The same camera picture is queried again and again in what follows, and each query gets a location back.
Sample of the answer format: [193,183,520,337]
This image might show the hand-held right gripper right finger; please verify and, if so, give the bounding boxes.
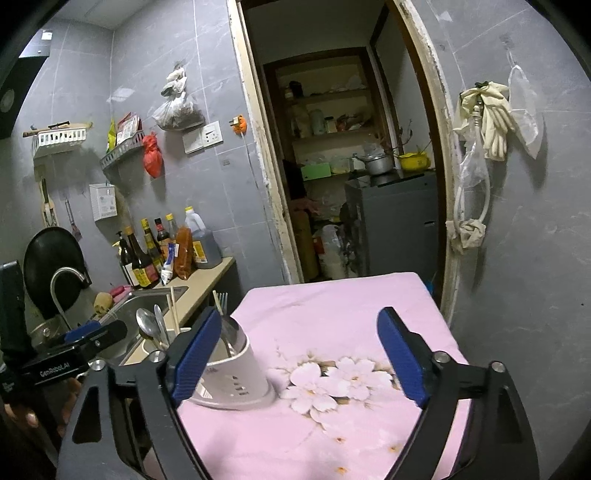
[376,305,540,480]

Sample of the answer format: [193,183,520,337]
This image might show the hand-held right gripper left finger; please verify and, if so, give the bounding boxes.
[56,306,223,480]

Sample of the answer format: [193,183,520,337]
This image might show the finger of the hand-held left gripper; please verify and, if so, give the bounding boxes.
[64,320,104,344]
[90,319,129,355]

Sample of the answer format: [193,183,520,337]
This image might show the white utensil holder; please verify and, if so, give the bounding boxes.
[178,316,279,411]

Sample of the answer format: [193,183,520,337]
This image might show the person's left hand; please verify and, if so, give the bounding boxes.
[2,376,86,437]

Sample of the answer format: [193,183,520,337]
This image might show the steel sink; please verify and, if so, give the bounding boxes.
[108,285,190,361]

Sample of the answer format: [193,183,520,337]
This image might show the metal cooking pot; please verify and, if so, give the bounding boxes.
[30,318,70,352]

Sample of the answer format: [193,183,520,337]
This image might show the metal faucet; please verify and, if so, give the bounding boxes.
[50,267,88,324]

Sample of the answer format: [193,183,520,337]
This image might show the dark soy sauce bottle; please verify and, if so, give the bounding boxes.
[124,225,160,289]

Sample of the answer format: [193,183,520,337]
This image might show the black wok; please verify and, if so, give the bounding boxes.
[23,226,90,319]

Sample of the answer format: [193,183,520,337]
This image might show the blue white tube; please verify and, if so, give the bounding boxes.
[161,244,178,284]

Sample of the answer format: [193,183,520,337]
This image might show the pink floral cloth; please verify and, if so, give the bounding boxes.
[178,271,476,480]

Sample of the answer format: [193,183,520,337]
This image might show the yellow-capped sauce bottle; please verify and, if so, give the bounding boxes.
[141,218,162,273]

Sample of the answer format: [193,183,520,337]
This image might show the orange sauce pouch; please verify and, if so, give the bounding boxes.
[174,226,195,281]

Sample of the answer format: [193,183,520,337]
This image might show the red-capped sauce bottle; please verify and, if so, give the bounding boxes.
[154,218,171,259]

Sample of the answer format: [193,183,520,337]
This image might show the hanging metal spatula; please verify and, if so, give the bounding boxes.
[65,198,83,241]

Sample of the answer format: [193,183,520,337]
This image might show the large plastic oil jug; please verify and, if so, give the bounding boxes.
[184,206,223,270]

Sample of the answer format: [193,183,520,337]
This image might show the hanging wooden utensil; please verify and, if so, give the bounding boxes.
[39,178,60,228]

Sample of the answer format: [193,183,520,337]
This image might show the grey cabinet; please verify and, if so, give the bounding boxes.
[344,170,439,280]

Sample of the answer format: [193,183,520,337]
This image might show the clear plastic bottle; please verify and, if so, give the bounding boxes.
[318,224,347,278]

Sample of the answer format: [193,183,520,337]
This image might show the brown bag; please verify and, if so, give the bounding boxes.
[290,203,319,282]

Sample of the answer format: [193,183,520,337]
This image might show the red plastic bag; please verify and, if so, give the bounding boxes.
[142,133,164,179]

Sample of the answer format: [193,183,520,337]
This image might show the grey corner shelf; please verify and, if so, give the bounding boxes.
[99,130,146,171]

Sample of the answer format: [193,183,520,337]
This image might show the yellow bowl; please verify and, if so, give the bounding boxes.
[397,152,431,171]

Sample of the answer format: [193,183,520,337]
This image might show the silver pot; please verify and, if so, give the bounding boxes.
[355,152,397,176]

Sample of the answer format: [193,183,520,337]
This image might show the black bag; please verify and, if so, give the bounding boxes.
[283,159,308,201]

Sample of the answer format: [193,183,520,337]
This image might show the wooden stick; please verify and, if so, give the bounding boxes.
[23,122,93,138]

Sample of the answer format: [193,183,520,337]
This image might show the green box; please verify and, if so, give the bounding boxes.
[300,162,333,182]

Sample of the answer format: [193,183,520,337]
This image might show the clear plastic bag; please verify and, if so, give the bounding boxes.
[508,65,541,160]
[459,138,490,188]

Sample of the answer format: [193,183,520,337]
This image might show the clear bag of dark goods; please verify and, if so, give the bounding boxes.
[151,91,205,131]

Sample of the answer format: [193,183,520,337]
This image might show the wooden shelf unit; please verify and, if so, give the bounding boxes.
[263,48,393,282]

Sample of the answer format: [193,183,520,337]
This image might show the black range hood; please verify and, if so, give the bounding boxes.
[0,51,51,141]

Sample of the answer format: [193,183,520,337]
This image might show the white gloves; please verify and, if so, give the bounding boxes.
[452,80,512,162]

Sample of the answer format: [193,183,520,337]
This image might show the white hanging bag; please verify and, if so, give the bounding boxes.
[161,65,189,99]

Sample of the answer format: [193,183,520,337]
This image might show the white wall box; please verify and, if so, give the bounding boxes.
[89,183,117,223]

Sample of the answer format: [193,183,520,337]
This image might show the white wall rack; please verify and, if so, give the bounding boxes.
[31,127,88,149]

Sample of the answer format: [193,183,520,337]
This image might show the white wall socket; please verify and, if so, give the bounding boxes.
[182,121,223,154]

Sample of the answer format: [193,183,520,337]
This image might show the wooden door frame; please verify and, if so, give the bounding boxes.
[226,0,462,324]

